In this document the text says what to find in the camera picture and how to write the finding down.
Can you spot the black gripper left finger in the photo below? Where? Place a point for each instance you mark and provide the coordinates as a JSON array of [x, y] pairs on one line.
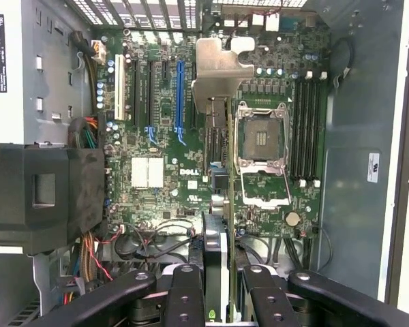
[[184, 299]]

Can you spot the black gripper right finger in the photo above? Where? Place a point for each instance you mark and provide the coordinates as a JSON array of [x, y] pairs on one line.
[[269, 303]]

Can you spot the coin cell battery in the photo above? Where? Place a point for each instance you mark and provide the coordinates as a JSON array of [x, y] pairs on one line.
[[292, 218]]

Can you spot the metal socket cover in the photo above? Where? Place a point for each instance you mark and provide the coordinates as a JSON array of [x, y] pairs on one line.
[[266, 187]]

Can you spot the silver chipset heatsink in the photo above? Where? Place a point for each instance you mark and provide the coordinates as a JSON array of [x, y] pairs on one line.
[[147, 172]]

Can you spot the green Dell motherboard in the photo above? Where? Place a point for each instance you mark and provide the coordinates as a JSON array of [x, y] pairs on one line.
[[163, 143]]

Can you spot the CPU socket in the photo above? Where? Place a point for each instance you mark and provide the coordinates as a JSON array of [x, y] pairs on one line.
[[262, 136]]

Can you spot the black fan shroud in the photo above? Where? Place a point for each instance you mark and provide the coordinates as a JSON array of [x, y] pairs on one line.
[[44, 197]]

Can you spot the black open PC case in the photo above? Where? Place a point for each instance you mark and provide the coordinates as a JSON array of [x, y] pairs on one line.
[[354, 119]]

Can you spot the blue expansion slot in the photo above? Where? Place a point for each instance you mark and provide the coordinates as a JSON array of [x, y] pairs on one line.
[[180, 95]]

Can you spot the white expansion slot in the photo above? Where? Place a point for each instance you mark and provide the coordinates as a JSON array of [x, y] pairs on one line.
[[120, 88]]

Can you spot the grey power supply unit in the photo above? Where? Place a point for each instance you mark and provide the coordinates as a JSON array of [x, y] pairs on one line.
[[54, 68]]

